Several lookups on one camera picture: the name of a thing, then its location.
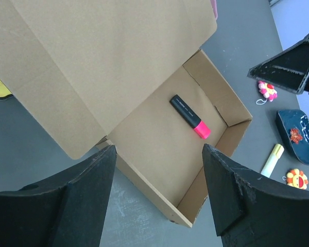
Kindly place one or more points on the pink dotted plate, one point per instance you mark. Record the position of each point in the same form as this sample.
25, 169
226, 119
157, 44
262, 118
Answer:
214, 7

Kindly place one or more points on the orange sun flower toy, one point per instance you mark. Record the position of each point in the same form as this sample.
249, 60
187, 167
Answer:
296, 178

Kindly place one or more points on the pale yellow highlighter pen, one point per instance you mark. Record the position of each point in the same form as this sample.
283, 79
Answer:
272, 160

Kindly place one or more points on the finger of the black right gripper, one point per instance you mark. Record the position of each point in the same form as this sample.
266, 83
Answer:
288, 70

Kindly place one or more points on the dark blue leaf plate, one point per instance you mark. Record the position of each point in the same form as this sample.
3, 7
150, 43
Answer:
293, 127

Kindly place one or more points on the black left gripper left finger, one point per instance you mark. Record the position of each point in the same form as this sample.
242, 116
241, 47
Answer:
65, 209

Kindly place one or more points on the pink flower toy right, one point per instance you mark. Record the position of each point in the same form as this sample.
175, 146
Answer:
268, 92

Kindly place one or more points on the brown cardboard box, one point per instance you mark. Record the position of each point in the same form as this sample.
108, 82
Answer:
95, 73

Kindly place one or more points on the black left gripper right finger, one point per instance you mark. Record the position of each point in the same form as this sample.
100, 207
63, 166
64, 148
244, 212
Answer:
250, 209

